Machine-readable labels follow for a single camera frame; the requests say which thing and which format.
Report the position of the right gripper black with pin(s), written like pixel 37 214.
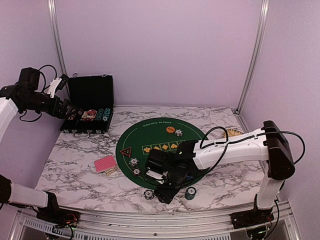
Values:
pixel 166 196

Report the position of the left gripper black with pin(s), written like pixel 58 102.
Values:
pixel 60 113

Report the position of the blue white chip stack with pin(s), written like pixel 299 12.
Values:
pixel 148 194

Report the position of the brown chip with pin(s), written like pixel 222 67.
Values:
pixel 136 171

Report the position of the teal black chip stack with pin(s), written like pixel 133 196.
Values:
pixel 190 193

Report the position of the orange big blind button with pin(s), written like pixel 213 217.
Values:
pixel 170 129

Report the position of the black red triangle dealer button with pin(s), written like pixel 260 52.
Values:
pixel 126 151

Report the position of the blue small blind button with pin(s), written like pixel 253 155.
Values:
pixel 190 176

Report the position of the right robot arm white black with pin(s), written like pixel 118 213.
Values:
pixel 195 158

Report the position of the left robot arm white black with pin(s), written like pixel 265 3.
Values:
pixel 25 148

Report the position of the card decks in case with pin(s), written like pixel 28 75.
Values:
pixel 89 115

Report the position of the black poker chip case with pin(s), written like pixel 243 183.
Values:
pixel 90 93

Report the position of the green chip row in case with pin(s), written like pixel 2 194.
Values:
pixel 99 114

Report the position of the teal chip row in case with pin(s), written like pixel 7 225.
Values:
pixel 106 114

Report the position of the round green poker mat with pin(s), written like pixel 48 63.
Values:
pixel 146 135

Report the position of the red backed card deck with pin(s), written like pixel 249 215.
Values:
pixel 105 163

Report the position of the woven bamboo tray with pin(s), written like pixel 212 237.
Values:
pixel 232 133

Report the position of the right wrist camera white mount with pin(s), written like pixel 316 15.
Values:
pixel 158 164

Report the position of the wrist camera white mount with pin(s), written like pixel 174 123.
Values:
pixel 158 164
pixel 57 84

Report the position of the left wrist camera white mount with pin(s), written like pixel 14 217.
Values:
pixel 57 84

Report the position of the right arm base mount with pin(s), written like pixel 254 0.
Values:
pixel 250 218

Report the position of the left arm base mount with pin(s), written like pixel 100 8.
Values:
pixel 62 218

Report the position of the left aluminium frame post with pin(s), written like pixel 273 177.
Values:
pixel 56 35

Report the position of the aluminium frame post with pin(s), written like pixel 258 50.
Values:
pixel 261 29
pixel 56 35

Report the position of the front aluminium rail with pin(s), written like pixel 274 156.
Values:
pixel 212 224

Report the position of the right aluminium frame post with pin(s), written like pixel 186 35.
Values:
pixel 261 29

